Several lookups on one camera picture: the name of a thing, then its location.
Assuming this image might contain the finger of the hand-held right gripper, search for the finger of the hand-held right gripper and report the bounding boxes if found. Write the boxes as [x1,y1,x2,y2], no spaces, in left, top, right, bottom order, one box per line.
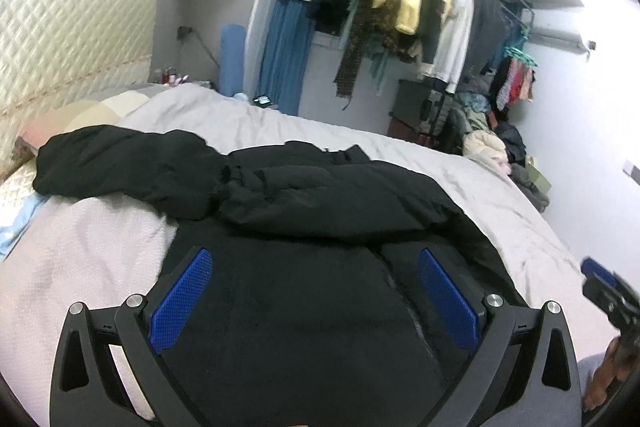
[581,257,623,304]

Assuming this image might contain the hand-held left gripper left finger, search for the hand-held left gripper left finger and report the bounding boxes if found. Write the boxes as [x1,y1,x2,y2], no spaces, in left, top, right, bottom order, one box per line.
[49,247,216,427]

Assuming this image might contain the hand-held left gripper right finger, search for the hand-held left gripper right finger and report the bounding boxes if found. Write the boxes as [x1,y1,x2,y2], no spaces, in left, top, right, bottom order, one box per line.
[417,248,583,427]

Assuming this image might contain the black jacket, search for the black jacket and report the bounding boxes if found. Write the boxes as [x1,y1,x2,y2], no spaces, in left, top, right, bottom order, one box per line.
[32,124,531,427]

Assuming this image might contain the pile of clothes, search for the pile of clothes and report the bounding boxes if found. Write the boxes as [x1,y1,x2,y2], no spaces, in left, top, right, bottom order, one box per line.
[450,77,552,214]

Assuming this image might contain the person's right hand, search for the person's right hand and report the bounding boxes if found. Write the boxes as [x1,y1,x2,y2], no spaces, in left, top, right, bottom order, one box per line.
[582,338,628,413]

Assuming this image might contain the green box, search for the green box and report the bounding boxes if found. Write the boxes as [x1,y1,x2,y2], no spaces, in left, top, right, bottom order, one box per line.
[524,159,552,194]

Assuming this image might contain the bed with grey cover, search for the bed with grey cover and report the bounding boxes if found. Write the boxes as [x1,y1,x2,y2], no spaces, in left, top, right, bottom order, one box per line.
[0,82,601,427]

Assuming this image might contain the cream fluffy garment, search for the cream fluffy garment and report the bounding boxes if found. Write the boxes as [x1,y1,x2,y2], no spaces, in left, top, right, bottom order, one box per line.
[462,129,510,168]

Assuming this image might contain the light blue cloth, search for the light blue cloth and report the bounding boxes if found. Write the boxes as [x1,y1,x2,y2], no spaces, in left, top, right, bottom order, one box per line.
[0,194,51,258]

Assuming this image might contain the cream quilted bed pad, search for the cream quilted bed pad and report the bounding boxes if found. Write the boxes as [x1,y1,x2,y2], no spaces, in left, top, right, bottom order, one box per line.
[0,154,46,230]

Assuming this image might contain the patchwork pillow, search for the patchwork pillow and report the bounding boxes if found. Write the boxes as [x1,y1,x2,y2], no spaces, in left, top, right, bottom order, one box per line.
[17,83,166,158]

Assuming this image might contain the small hanging laundry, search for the small hanging laundry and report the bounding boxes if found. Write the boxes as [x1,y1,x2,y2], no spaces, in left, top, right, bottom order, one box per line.
[490,56,537,111]

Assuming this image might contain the cosmetic bottles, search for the cosmetic bottles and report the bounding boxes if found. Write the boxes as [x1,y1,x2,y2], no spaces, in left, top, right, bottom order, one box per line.
[159,66,192,88]

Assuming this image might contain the teal clip hanger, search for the teal clip hanger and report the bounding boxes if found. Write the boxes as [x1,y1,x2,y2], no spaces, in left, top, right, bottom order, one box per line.
[502,13,540,68]

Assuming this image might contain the teal scarf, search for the teal scarf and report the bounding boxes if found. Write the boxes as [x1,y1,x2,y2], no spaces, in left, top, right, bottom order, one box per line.
[369,51,390,96]

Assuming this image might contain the blue rolled yoga mat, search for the blue rolled yoga mat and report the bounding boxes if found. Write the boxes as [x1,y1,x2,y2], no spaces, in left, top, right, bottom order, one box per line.
[220,24,248,98]

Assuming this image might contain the white air conditioner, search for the white air conditioner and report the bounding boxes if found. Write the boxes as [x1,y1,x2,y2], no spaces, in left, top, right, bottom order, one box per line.
[529,9,587,54]

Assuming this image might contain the blue curtain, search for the blue curtain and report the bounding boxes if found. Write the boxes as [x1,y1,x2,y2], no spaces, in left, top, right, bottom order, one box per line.
[257,0,317,116]

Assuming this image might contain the white hoodie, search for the white hoodie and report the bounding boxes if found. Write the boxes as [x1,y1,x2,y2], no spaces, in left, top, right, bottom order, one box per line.
[432,0,475,94]

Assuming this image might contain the leopard print scarf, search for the leopard print scarf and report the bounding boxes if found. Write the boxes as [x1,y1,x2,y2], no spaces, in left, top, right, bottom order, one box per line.
[334,4,383,98]

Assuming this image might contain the cream quilted headboard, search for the cream quilted headboard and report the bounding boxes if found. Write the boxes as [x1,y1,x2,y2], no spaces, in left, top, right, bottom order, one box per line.
[0,0,158,180]

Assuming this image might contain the black hanging sweater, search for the black hanging sweater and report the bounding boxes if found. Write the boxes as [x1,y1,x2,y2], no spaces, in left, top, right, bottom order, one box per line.
[419,0,447,54]

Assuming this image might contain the wall plug with cable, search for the wall plug with cable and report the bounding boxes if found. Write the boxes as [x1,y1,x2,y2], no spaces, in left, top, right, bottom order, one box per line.
[176,25,221,68]

